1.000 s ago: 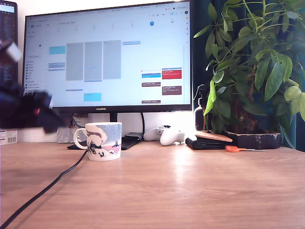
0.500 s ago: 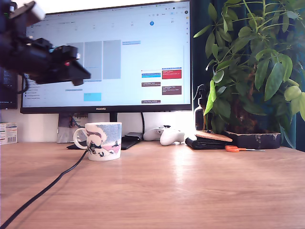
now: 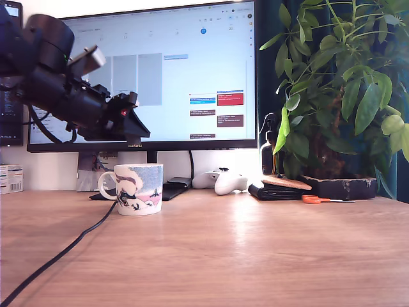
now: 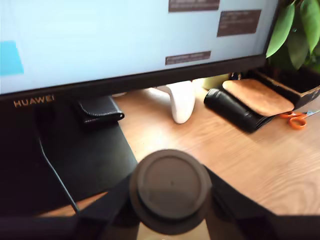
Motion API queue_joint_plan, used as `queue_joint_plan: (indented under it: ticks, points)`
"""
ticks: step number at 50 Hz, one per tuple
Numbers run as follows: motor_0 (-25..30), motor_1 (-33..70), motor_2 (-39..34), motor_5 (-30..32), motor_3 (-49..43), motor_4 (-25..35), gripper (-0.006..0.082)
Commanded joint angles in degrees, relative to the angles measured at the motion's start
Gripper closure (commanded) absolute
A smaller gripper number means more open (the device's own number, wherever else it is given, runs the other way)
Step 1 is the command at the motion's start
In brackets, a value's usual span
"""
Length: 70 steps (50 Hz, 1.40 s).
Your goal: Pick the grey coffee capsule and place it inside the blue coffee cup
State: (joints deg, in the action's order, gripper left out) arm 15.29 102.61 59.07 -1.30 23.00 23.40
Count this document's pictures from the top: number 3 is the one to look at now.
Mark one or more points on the white cardboard box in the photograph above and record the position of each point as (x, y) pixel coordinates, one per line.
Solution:
(11, 179)

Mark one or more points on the small black case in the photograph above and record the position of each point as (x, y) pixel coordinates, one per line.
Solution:
(179, 182)

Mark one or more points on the white game controller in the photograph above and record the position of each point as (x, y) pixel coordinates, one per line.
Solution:
(227, 184)

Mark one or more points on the black plant tray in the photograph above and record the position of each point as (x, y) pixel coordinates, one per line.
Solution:
(345, 188)

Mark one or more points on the black folded wallet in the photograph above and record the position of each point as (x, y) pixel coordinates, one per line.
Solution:
(274, 193)

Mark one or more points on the dark-screen computer monitor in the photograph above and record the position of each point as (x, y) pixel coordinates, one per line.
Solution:
(11, 128)

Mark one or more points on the black monitor stand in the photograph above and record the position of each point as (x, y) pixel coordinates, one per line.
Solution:
(172, 192)

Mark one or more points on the large black computer monitor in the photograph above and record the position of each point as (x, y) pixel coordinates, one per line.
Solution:
(191, 64)

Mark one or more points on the green leafy houseplant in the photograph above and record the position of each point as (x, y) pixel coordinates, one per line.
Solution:
(345, 80)

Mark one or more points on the dark spray bottle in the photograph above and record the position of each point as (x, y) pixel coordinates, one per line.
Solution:
(267, 156)

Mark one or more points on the round cork coaster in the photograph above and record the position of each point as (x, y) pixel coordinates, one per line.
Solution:
(287, 183)

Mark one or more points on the white mug with blue print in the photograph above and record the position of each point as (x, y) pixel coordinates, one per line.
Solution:
(143, 188)

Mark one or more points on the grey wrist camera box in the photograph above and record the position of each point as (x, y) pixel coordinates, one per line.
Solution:
(94, 60)

